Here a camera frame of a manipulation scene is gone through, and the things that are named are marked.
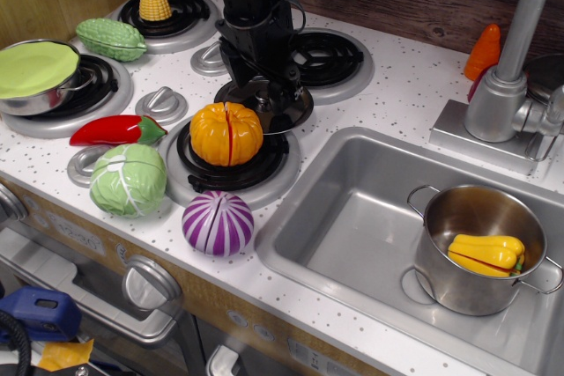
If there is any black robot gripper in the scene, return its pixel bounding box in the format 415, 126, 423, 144
216, 0, 304, 119

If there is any steel pot lid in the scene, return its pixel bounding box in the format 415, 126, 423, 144
214, 77, 314, 135

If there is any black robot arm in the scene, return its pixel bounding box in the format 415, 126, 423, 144
216, 0, 302, 114

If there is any silver stove knob upper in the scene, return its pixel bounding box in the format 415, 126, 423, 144
190, 41, 227, 77

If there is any silver stove knob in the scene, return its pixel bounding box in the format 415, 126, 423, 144
67, 145, 110, 188
135, 86, 189, 126
190, 41, 227, 77

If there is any back right stove burner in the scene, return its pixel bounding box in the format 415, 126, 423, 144
290, 28, 375, 106

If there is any stove burner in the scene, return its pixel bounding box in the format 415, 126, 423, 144
159, 119, 301, 210
109, 0, 219, 55
1, 54, 133, 139
290, 28, 375, 106

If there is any front right stove burner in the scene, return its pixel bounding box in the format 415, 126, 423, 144
159, 119, 301, 210

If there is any silver stove knob middle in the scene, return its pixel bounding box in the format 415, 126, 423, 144
135, 86, 189, 126

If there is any back left stove burner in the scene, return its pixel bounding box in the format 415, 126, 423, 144
109, 0, 219, 55

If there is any front left stove burner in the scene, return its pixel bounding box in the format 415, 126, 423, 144
1, 54, 133, 139

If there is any silver stove knob lower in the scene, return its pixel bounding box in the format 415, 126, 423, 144
67, 145, 110, 188

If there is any steel pan on stove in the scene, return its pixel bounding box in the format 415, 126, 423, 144
1, 39, 84, 116

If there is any orange toy pumpkin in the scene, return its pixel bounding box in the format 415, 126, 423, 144
189, 102, 263, 167

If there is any grey sink basin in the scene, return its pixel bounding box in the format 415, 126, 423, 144
256, 128, 563, 375

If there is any purple striped toy onion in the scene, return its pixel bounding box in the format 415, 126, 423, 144
182, 190, 255, 257

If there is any yellow toy corn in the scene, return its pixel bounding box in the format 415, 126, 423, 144
139, 0, 173, 23

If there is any red toy chili pepper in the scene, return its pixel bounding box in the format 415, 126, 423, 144
70, 114, 167, 146

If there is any green toy bitter gourd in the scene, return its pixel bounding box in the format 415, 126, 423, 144
76, 18, 147, 62

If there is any green toy cabbage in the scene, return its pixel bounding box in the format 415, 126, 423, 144
89, 144, 167, 218

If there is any orange toy carrot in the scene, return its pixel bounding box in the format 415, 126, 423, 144
464, 24, 501, 81

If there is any silver oven dial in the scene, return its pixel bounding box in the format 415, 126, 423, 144
122, 254, 182, 311

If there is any silver toy faucet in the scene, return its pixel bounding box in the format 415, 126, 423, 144
429, 0, 563, 175

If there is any steel pot in sink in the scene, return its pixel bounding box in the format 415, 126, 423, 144
409, 185, 563, 316

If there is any light green plate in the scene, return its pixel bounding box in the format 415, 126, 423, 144
1, 41, 80, 99

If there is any yellow toy bell pepper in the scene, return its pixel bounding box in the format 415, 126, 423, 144
448, 234, 525, 277

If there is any blue plastic clamp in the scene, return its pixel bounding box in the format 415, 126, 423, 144
1, 286, 82, 342

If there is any yellow tape piece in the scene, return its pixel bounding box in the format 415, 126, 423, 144
37, 339, 94, 372

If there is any silver oven door handle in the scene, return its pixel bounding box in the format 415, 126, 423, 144
1, 228, 178, 348

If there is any black cable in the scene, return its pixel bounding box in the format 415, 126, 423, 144
0, 307, 34, 376

